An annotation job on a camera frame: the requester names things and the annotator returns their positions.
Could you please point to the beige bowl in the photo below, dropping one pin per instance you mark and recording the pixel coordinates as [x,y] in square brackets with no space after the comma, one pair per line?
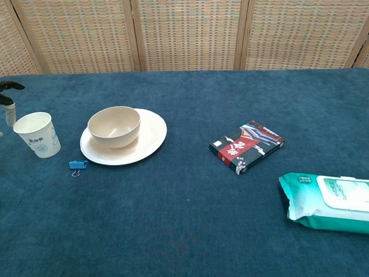
[115,135]

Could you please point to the white paper cup blue print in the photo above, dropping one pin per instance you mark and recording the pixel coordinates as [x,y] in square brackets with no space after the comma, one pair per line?
[40,141]

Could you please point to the black red patterned box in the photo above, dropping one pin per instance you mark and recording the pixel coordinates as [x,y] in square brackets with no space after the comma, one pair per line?
[245,147]

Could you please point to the woven folding screen panel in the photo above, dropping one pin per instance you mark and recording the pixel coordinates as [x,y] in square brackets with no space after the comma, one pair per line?
[190,34]
[363,57]
[302,34]
[11,43]
[78,34]

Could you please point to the large round white plate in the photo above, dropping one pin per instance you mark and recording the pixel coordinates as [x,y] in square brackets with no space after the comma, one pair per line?
[150,138]

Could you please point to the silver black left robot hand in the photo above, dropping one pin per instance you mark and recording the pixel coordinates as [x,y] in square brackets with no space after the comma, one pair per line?
[10,114]

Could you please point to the blue binder clip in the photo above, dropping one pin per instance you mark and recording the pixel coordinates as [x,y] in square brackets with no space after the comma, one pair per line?
[77,164]

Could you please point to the green wet wipes pack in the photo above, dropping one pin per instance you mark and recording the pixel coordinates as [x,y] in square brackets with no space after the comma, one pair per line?
[305,207]

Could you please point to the dark blue table cloth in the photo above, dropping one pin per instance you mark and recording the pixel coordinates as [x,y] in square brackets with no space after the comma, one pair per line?
[184,231]

